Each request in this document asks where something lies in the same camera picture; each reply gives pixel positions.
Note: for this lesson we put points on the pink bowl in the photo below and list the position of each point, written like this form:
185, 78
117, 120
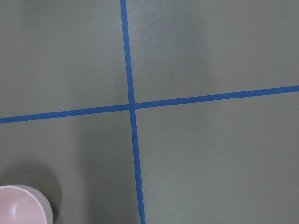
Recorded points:
20, 204

